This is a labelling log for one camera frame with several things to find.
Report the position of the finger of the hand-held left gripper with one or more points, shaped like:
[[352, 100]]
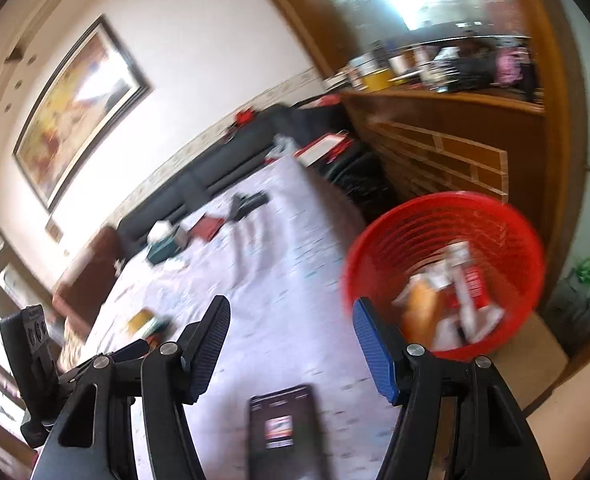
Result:
[[130, 349]]

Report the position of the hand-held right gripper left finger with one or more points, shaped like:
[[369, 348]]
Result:
[[210, 350]]

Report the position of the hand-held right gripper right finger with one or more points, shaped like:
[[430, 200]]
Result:
[[375, 350]]

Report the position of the red plastic mesh basket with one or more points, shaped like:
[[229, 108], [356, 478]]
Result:
[[375, 240]]

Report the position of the white red snack wrapper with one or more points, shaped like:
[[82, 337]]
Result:
[[475, 285]]

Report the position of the gold cardboard box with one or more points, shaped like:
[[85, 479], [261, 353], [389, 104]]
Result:
[[140, 321]]

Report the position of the green tissue packet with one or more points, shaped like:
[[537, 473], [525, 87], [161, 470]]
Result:
[[161, 327]]

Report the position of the brown armchair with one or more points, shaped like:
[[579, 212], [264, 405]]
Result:
[[85, 280]]

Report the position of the green tissue box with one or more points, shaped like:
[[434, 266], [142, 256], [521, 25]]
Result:
[[162, 250]]

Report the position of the black smartphone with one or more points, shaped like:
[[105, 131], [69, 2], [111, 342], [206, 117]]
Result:
[[305, 440]]

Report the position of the dark red flat packet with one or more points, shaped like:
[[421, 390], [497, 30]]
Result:
[[207, 227]]

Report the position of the black toy pistol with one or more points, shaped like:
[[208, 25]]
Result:
[[245, 205]]

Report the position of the black sofa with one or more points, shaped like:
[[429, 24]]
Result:
[[200, 185]]

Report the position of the black bag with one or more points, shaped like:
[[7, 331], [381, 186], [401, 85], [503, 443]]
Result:
[[360, 180]]

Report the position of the red gift box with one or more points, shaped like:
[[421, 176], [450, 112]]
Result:
[[320, 150]]

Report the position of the white crumpled plastic bag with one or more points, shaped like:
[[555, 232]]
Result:
[[282, 146]]

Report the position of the small red cloth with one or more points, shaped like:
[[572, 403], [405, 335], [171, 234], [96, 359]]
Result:
[[245, 116]]

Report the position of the framed horse painting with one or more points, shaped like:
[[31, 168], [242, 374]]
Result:
[[80, 110]]

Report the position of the wooden brick-pattern counter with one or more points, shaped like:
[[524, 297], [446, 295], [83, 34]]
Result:
[[475, 125]]

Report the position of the yellow container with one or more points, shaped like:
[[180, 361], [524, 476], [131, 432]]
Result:
[[376, 81]]

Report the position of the counter toiletries clutter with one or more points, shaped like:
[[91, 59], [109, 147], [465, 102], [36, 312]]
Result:
[[455, 67]]

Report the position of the small wall plaque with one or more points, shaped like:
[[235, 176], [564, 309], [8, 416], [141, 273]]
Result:
[[54, 228]]

